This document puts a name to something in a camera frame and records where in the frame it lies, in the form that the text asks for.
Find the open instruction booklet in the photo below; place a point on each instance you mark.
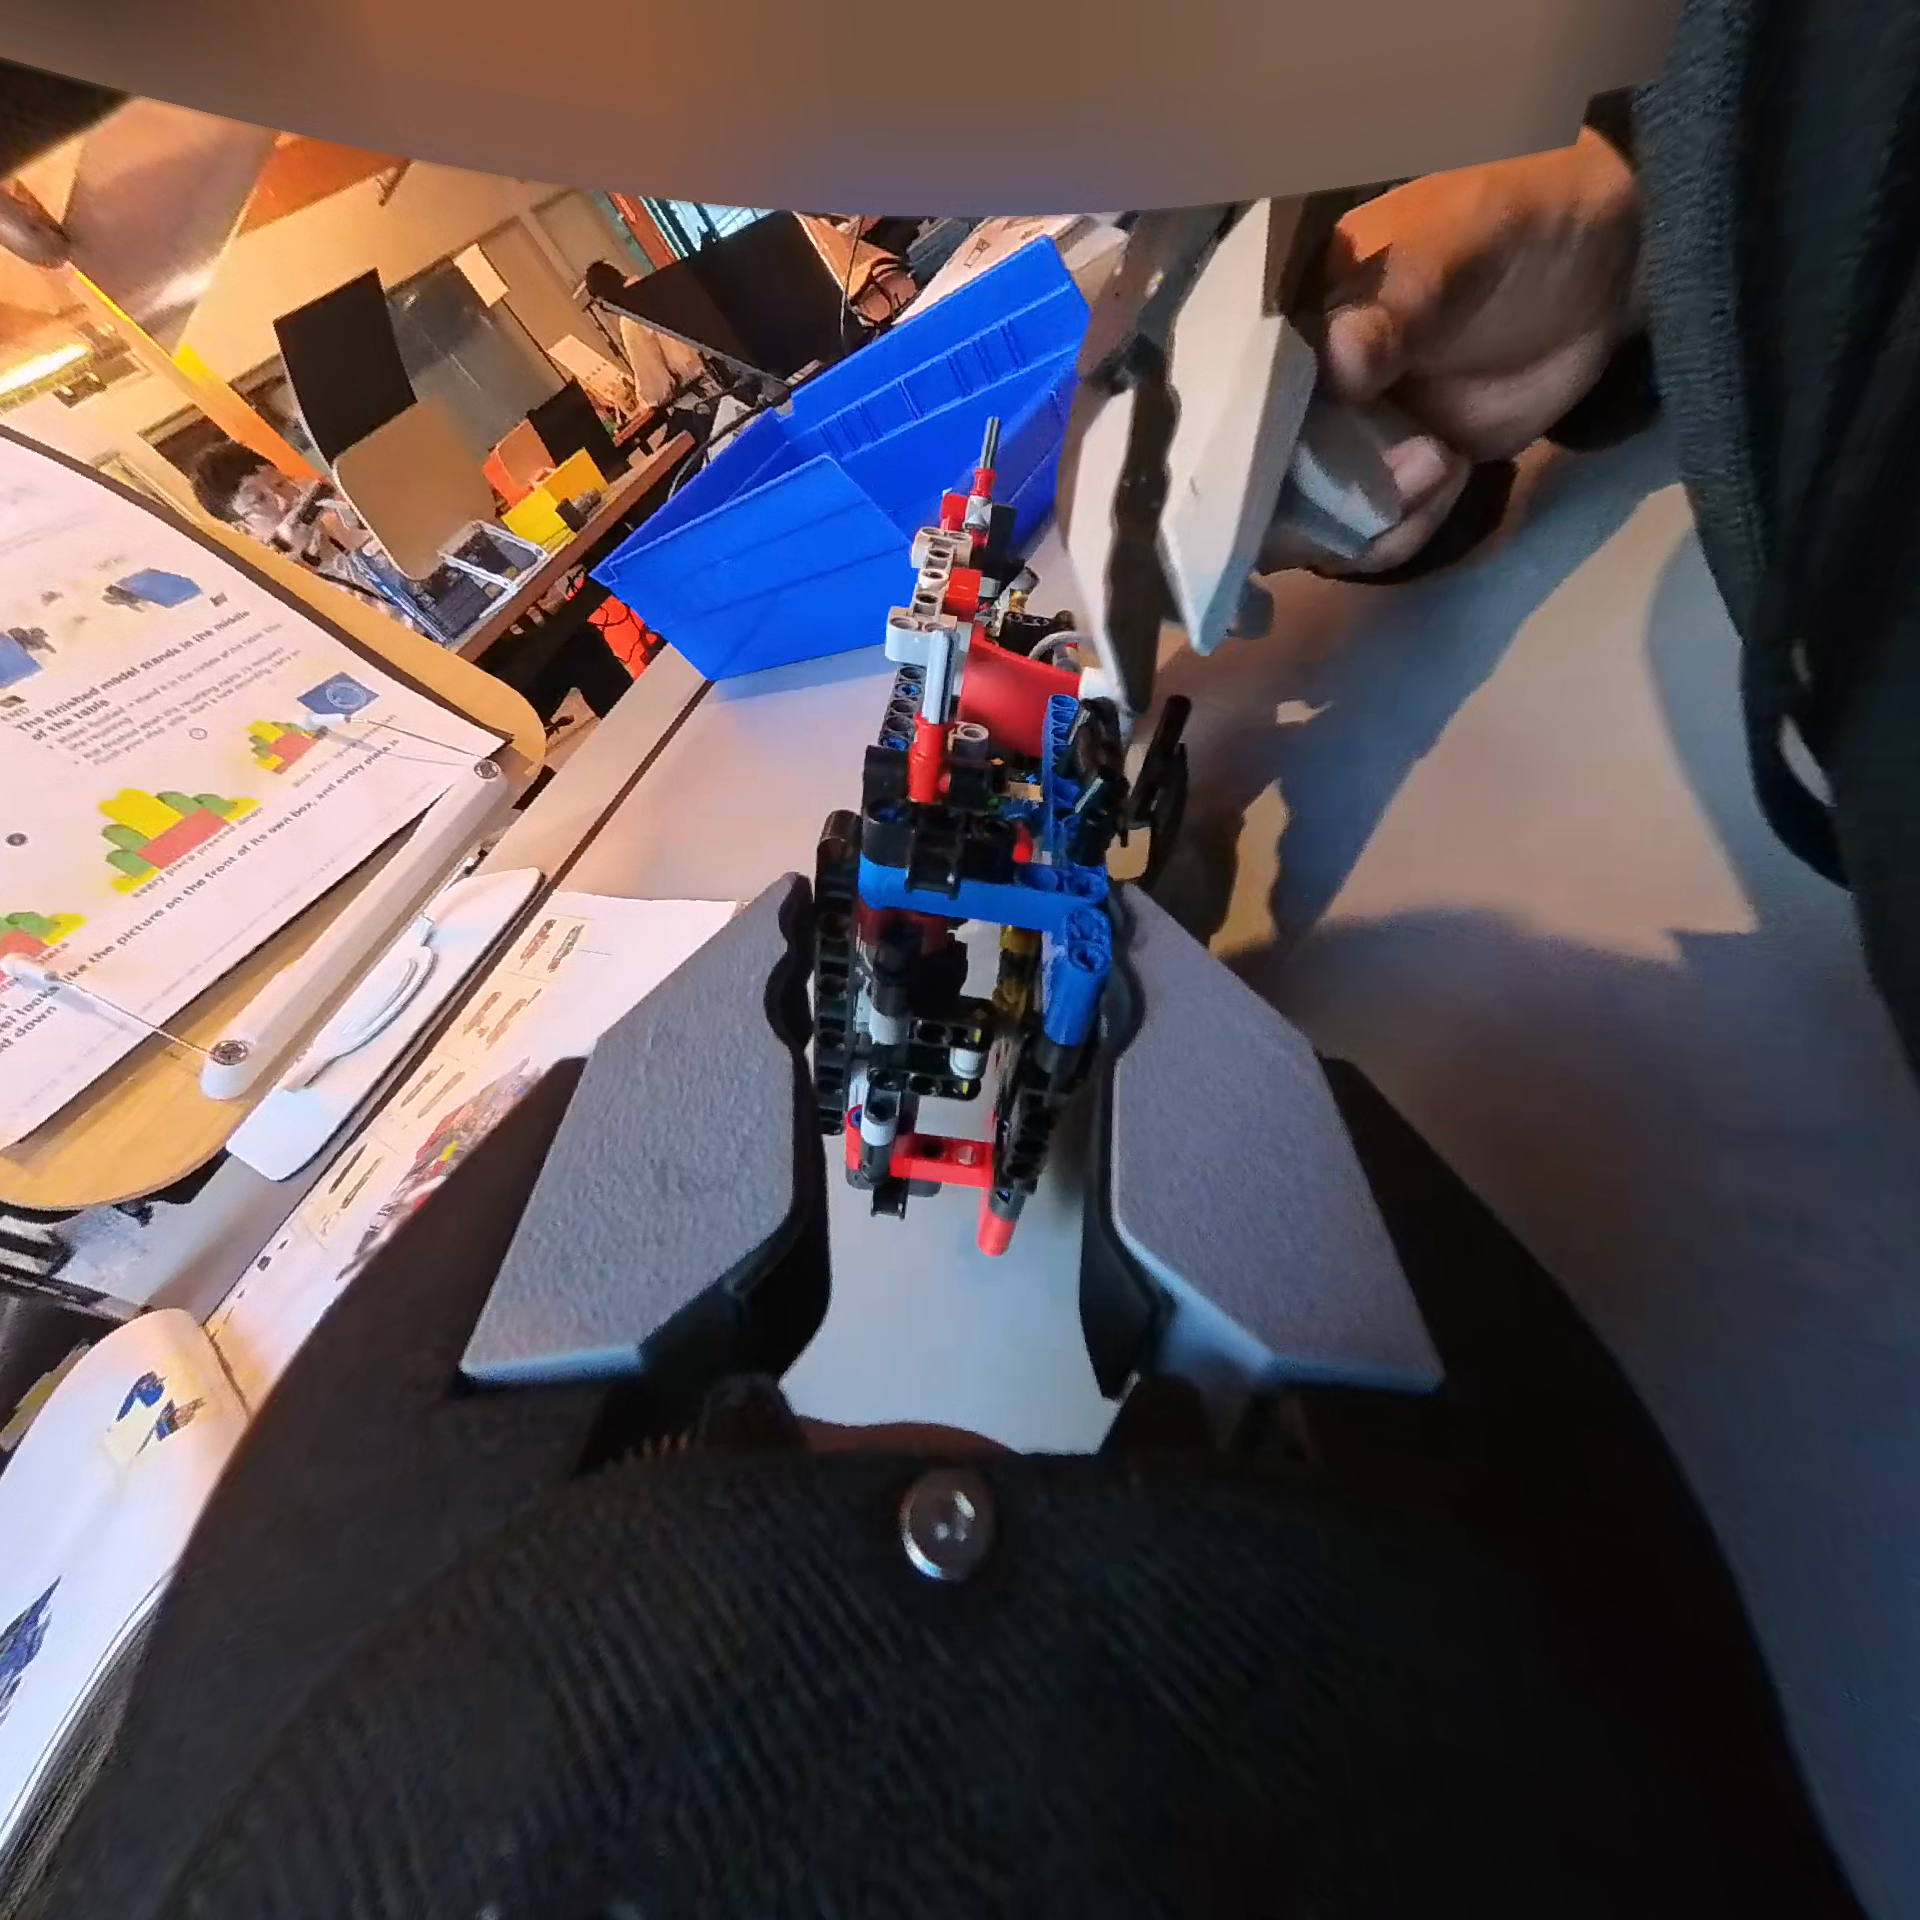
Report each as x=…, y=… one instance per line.
x=628, y=960

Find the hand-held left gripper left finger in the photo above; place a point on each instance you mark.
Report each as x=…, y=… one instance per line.
x=662, y=1172

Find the toy brick car model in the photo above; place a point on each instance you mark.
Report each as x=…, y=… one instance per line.
x=960, y=885

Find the wooden document board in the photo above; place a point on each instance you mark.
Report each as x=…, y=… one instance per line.
x=503, y=715

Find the white stand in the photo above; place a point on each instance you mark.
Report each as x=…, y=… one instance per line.
x=450, y=916

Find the yellow box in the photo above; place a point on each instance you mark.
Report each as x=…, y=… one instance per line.
x=547, y=511

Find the black monitor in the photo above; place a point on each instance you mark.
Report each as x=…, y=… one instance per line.
x=751, y=285

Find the person's right hand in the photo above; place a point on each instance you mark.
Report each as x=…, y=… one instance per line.
x=1499, y=300

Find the blue plastic bin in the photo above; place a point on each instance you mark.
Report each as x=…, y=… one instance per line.
x=780, y=557

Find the printed instruction sheet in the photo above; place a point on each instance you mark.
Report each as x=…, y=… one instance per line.
x=225, y=839

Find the monitor with silver stand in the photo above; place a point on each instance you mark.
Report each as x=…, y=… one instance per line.
x=345, y=359

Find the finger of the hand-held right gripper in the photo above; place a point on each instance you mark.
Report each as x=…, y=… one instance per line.
x=1102, y=524
x=1238, y=435

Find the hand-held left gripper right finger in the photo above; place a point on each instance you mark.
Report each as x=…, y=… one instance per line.
x=1259, y=1186

